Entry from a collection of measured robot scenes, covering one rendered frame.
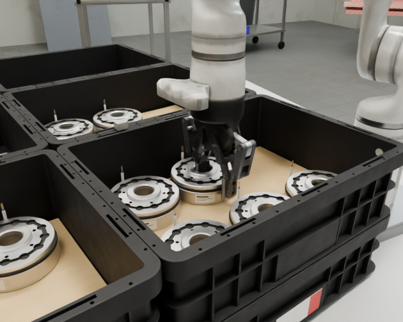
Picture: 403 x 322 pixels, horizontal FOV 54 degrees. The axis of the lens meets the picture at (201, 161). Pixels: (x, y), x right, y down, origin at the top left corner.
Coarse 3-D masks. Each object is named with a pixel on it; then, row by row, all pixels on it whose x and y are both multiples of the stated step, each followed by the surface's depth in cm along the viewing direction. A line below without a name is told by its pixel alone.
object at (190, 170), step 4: (192, 164) 64; (212, 164) 64; (188, 168) 62; (192, 168) 62; (212, 168) 63; (216, 168) 62; (188, 172) 62; (192, 172) 61; (196, 172) 61; (200, 172) 61; (204, 172) 61; (208, 172) 61; (212, 172) 61; (216, 172) 62; (196, 176) 61; (200, 176) 61; (204, 176) 61; (208, 176) 61
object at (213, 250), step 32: (256, 96) 74; (128, 128) 60; (352, 128) 60; (384, 160) 51; (96, 192) 45; (320, 192) 44; (128, 224) 39; (256, 224) 39; (288, 224) 43; (160, 256) 35; (192, 256) 35; (224, 256) 38
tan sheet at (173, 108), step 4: (164, 108) 97; (168, 108) 97; (172, 108) 97; (176, 108) 97; (180, 108) 97; (144, 112) 95; (148, 112) 95; (152, 112) 95; (156, 112) 95; (160, 112) 95; (164, 112) 95; (168, 112) 95; (144, 116) 92; (148, 116) 92; (152, 116) 92
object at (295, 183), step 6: (294, 174) 62; (300, 174) 62; (306, 174) 62; (312, 174) 62; (318, 174) 62; (324, 174) 62; (330, 174) 62; (336, 174) 62; (288, 180) 60; (294, 180) 61; (300, 180) 60; (288, 186) 59; (294, 186) 59; (300, 186) 59; (288, 192) 58; (294, 192) 57; (300, 192) 58
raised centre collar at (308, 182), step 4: (312, 176) 60; (316, 176) 60; (320, 176) 60; (324, 176) 60; (308, 180) 59; (312, 180) 59; (316, 180) 60; (320, 180) 60; (324, 180) 60; (304, 184) 59; (308, 184) 58; (308, 188) 58
